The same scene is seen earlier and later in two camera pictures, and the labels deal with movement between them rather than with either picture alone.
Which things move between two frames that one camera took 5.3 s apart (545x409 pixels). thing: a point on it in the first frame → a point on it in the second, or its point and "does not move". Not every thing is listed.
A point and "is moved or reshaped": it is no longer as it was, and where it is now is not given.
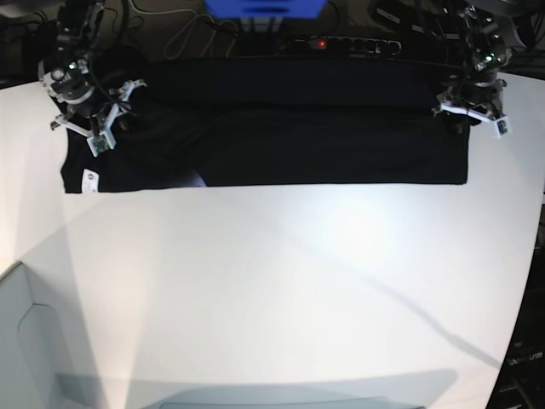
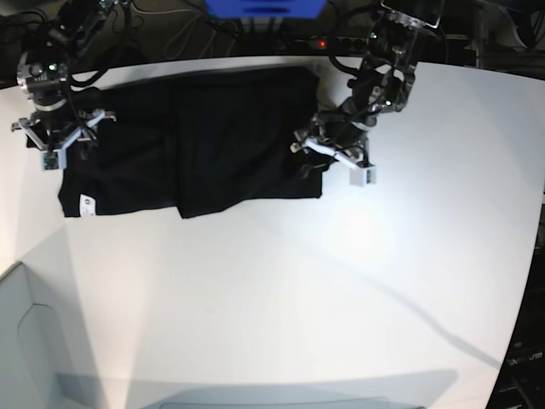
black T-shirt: (278, 121) is moved or reshaped
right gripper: (467, 96) → (342, 140)
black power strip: (351, 45) does not move
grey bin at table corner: (28, 378) does not move
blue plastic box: (260, 9) does not move
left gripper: (98, 113) → (52, 129)
